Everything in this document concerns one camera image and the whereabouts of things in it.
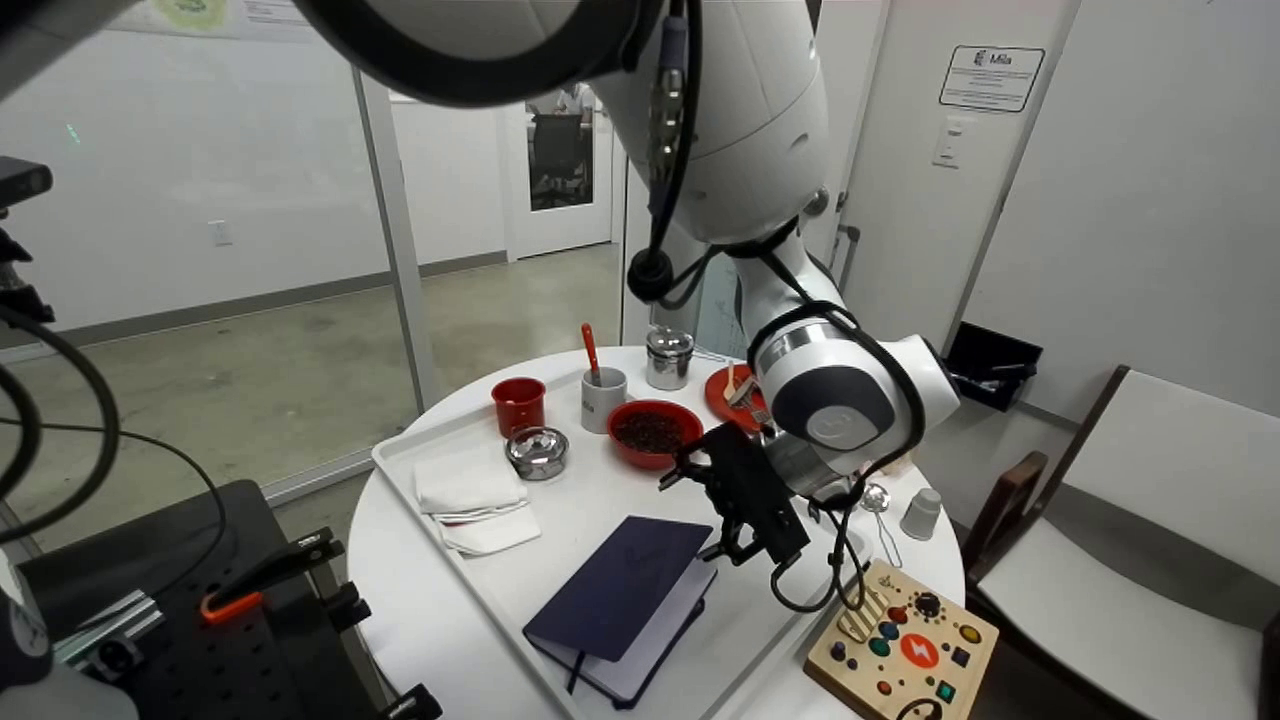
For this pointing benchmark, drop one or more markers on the dark blue cloth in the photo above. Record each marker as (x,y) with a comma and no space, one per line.
(622,595)

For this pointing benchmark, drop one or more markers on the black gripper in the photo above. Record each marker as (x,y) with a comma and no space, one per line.
(755,492)

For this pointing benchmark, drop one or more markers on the metal spoon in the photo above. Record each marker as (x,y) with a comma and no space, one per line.
(876,496)

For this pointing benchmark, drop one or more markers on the orange and black clamp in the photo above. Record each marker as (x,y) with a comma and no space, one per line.
(261,577)

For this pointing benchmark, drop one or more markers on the red spoon in mug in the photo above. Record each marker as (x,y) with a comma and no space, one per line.
(591,344)

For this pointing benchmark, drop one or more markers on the white light switch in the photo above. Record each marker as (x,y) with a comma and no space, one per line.
(949,146)

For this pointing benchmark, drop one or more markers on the large white folded cloth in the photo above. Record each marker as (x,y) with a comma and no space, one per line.
(465,480)

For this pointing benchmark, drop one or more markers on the white ceramic mug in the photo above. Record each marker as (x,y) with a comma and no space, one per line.
(602,401)

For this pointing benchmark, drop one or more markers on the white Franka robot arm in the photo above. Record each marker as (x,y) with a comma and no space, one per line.
(746,121)

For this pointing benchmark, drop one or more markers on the grey glass partition post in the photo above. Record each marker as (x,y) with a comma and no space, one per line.
(399,242)

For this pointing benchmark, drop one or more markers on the steel lidded canister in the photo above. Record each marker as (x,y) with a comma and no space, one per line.
(669,360)

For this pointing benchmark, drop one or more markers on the black wall file holder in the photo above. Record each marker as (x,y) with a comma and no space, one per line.
(995,360)

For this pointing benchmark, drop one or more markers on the white hallway door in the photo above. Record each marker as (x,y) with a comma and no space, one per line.
(565,226)

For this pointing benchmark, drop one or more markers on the small grey shaker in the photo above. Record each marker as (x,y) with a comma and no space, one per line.
(920,519)

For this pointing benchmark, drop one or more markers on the red round plate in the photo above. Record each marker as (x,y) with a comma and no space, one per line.
(724,410)

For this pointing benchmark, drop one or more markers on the wooden busy board with buttons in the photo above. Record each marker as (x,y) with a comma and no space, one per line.
(906,644)

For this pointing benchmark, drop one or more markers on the aluminium rail bracket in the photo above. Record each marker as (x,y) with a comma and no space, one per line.
(105,628)

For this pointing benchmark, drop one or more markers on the white framed wall sign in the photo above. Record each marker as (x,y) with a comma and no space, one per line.
(995,77)

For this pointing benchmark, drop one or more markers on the red bowl with dark food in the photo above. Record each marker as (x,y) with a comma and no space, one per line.
(650,435)

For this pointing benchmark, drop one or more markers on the white seat wooden chair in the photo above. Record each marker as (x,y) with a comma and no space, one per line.
(1162,534)

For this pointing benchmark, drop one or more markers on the black perforated mounting table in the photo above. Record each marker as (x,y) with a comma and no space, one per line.
(172,666)

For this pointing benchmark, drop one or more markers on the red plastic cup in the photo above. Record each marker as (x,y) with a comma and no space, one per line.
(519,407)

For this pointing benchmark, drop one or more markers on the black camera stand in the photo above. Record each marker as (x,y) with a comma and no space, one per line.
(17,255)

